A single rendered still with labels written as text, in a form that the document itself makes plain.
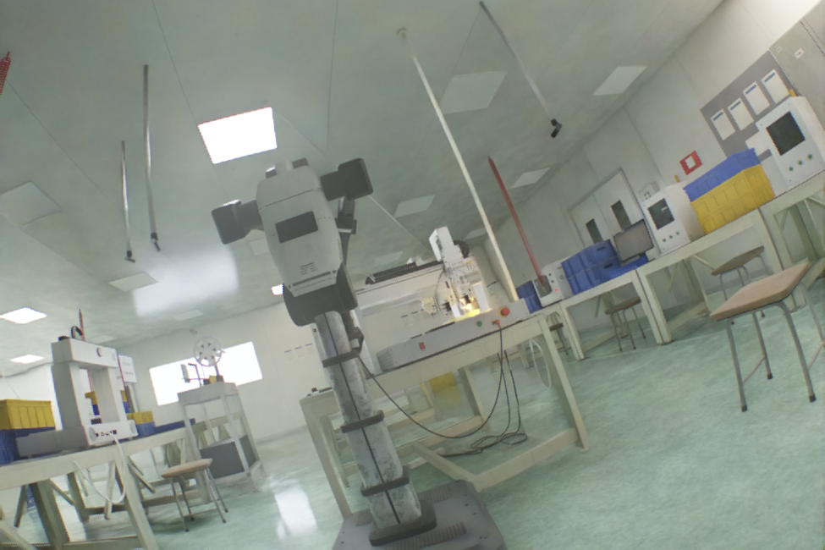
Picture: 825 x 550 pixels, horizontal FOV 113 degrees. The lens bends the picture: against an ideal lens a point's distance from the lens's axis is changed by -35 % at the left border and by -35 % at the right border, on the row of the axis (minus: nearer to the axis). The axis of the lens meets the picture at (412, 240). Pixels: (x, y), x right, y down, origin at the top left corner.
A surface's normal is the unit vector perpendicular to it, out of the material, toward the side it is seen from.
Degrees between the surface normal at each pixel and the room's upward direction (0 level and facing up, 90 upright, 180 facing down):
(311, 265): 90
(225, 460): 90
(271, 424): 90
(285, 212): 90
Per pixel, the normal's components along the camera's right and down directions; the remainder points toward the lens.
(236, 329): 0.20, -0.33
